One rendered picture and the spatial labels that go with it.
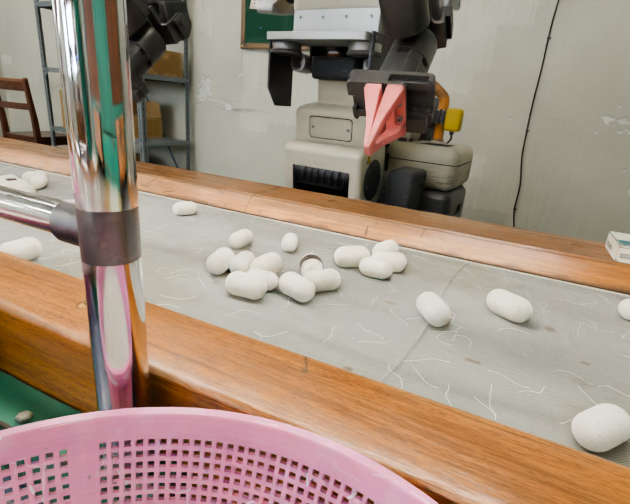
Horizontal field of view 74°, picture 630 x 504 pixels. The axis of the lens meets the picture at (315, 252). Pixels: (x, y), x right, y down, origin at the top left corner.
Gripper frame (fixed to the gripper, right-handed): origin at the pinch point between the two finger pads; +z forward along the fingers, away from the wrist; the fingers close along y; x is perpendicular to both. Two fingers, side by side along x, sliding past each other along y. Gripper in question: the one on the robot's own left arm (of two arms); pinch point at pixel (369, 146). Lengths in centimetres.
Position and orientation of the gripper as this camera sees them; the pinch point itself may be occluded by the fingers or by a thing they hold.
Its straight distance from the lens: 48.8
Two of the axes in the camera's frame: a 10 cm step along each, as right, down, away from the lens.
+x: 2.0, 5.5, 8.1
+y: 9.0, 2.1, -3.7
